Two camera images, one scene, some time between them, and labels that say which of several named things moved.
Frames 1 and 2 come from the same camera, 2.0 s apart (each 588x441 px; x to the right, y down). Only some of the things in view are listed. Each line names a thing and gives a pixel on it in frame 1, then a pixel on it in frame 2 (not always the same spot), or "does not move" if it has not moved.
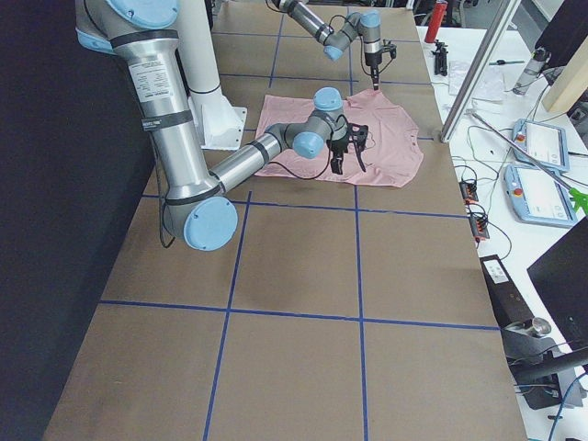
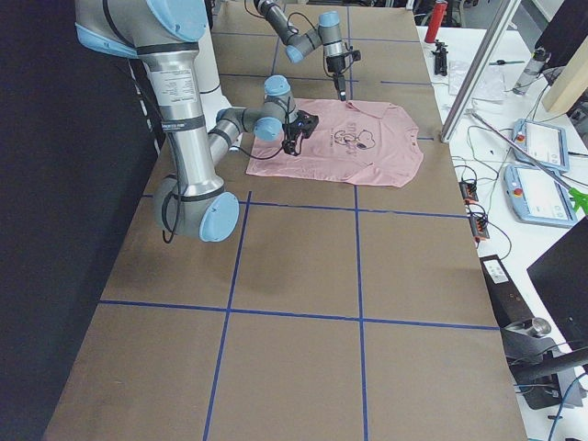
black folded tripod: (440, 58) does not move
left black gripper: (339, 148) -> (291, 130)
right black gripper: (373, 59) -> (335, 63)
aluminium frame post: (480, 71) does not move
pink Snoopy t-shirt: (390, 153) does not move
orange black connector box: (469, 192) does not move
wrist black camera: (391, 48) -> (356, 54)
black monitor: (561, 277) does not move
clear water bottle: (534, 66) does not move
